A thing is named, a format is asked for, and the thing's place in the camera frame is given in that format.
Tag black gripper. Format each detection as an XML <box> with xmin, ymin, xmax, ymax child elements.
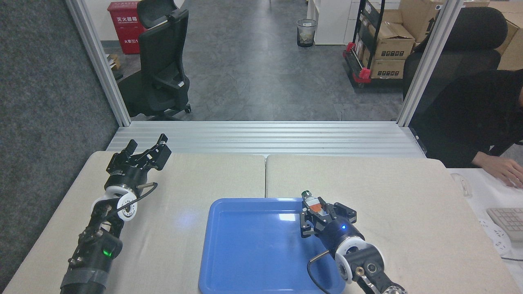
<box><xmin>299</xmin><ymin>199</ymin><xmax>366</xmax><ymax>257</ymax></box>
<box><xmin>105</xmin><ymin>134</ymin><xmax>172</xmax><ymax>191</ymax></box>

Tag person's hand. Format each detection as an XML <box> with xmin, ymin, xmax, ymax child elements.
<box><xmin>483</xmin><ymin>154</ymin><xmax>523</xmax><ymax>189</ymax></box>

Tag beige keyboard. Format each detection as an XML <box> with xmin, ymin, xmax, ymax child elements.
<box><xmin>486</xmin><ymin>207</ymin><xmax>523</xmax><ymax>243</ymax></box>

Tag black wide-back office chair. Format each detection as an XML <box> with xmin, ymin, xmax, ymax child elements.
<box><xmin>402</xmin><ymin>6</ymin><xmax>508</xmax><ymax>102</ymax></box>

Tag silver aluminium post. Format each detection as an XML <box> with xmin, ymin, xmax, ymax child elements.
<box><xmin>396</xmin><ymin>0</ymin><xmax>465</xmax><ymax>127</ymax></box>
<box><xmin>65</xmin><ymin>0</ymin><xmax>132</xmax><ymax>127</ymax></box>

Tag black cart with red corners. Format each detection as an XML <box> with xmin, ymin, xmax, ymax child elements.
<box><xmin>342</xmin><ymin>0</ymin><xmax>409</xmax><ymax>89</ymax></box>

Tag open-flap cardboard box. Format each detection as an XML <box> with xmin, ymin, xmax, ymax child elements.
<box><xmin>367</xmin><ymin>21</ymin><xmax>416</xmax><ymax>61</ymax></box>

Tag plain stacked cardboard boxes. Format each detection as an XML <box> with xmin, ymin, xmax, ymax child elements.
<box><xmin>488</xmin><ymin>0</ymin><xmax>523</xmax><ymax>70</ymax></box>

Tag white cabinet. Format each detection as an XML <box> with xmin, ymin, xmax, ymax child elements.
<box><xmin>306</xmin><ymin>0</ymin><xmax>364</xmax><ymax>45</ymax></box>

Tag low flat cardboard box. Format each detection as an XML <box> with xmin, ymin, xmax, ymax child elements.
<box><xmin>369</xmin><ymin>59</ymin><xmax>405</xmax><ymax>79</ymax></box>

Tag black mesh trash bin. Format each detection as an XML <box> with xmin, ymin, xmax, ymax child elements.
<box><xmin>297</xmin><ymin>19</ymin><xmax>318</xmax><ymax>48</ymax></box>

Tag red fire extinguisher box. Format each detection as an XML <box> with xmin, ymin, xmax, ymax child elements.
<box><xmin>107</xmin><ymin>1</ymin><xmax>146</xmax><ymax>55</ymax></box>

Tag ribbed aluminium platform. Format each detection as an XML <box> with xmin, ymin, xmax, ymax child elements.
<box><xmin>106</xmin><ymin>121</ymin><xmax>428</xmax><ymax>159</ymax></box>

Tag black office chair with headrest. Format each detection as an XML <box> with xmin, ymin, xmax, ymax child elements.
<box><xmin>118</xmin><ymin>0</ymin><xmax>192</xmax><ymax>121</ymax></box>

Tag person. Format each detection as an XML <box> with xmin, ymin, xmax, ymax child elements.
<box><xmin>410</xmin><ymin>69</ymin><xmax>523</xmax><ymax>169</ymax></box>

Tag blue plastic tray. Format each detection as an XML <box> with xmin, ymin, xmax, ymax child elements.
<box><xmin>199</xmin><ymin>198</ymin><xmax>346</xmax><ymax>294</ymax></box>

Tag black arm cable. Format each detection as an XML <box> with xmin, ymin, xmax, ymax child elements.
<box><xmin>306</xmin><ymin>250</ymin><xmax>332</xmax><ymax>294</ymax></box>
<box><xmin>106</xmin><ymin>182</ymin><xmax>159</xmax><ymax>218</ymax></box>

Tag large tall cardboard box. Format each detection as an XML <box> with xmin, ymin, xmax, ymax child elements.
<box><xmin>398</xmin><ymin>0</ymin><xmax>445</xmax><ymax>43</ymax></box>

